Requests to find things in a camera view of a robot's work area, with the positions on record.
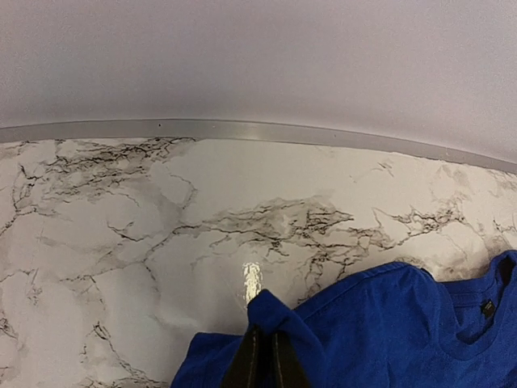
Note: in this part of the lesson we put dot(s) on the aluminium back wall rail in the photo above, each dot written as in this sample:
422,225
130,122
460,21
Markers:
249,131

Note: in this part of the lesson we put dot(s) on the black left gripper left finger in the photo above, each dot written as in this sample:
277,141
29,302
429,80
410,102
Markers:
244,369

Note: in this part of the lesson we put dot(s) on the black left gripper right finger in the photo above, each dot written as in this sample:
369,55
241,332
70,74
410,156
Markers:
286,368

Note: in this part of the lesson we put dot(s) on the blue panda print t-shirt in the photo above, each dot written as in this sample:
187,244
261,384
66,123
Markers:
389,326

